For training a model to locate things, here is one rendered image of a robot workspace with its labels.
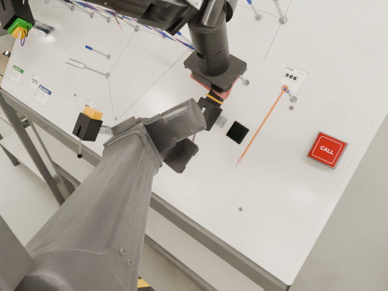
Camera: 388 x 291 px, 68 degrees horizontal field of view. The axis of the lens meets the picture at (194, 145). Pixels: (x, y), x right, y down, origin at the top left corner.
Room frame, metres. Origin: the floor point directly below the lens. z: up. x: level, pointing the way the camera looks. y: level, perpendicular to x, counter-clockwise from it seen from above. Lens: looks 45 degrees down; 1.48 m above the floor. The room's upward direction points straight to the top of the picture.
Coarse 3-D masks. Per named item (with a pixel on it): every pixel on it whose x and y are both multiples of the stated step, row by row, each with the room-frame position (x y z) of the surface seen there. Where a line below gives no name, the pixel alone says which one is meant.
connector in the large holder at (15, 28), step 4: (16, 20) 0.85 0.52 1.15; (20, 20) 0.85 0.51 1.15; (24, 20) 0.86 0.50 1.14; (12, 24) 0.85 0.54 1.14; (16, 24) 0.84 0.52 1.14; (20, 24) 0.84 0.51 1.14; (24, 24) 0.85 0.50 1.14; (28, 24) 0.86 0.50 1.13; (8, 28) 0.85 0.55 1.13; (12, 28) 0.84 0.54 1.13; (16, 28) 0.84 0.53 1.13; (20, 28) 0.84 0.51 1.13; (24, 28) 0.85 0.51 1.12; (28, 28) 0.86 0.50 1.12; (8, 32) 0.84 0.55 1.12; (12, 32) 0.84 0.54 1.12; (16, 32) 0.83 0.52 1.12; (16, 36) 0.83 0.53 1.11; (24, 36) 0.85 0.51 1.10
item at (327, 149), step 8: (320, 136) 0.39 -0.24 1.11; (328, 136) 0.39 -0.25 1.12; (320, 144) 0.38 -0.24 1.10; (328, 144) 0.38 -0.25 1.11; (336, 144) 0.37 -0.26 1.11; (344, 144) 0.37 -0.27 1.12; (312, 152) 0.37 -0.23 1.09; (320, 152) 0.37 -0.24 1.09; (328, 152) 0.36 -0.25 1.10; (336, 152) 0.36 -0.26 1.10; (320, 160) 0.36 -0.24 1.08; (328, 160) 0.35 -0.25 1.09; (336, 160) 0.35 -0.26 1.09
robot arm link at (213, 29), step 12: (204, 0) 0.46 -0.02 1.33; (216, 0) 0.45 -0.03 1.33; (204, 12) 0.43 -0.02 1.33; (216, 12) 0.43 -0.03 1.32; (192, 24) 0.42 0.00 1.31; (204, 24) 0.41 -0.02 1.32; (216, 24) 0.41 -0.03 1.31; (192, 36) 0.42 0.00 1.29; (204, 36) 0.41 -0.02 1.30; (216, 36) 0.41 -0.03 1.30; (204, 48) 0.42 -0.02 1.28; (216, 48) 0.42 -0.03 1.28
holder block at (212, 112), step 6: (198, 102) 0.48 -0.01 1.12; (204, 102) 0.48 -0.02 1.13; (210, 102) 0.48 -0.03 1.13; (210, 108) 0.46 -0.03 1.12; (216, 108) 0.46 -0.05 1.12; (204, 114) 0.46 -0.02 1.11; (210, 114) 0.45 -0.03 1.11; (216, 114) 0.47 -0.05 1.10; (210, 120) 0.46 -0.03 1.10; (216, 120) 0.47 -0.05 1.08; (210, 126) 0.46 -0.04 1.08
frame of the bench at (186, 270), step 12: (36, 132) 0.93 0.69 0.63; (48, 156) 0.93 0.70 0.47; (60, 168) 0.92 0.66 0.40; (60, 180) 0.94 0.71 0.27; (72, 180) 0.84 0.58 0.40; (72, 192) 0.94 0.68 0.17; (144, 240) 0.55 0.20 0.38; (168, 252) 0.49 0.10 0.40; (180, 264) 0.44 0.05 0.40; (192, 276) 0.40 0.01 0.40; (204, 288) 0.36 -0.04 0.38
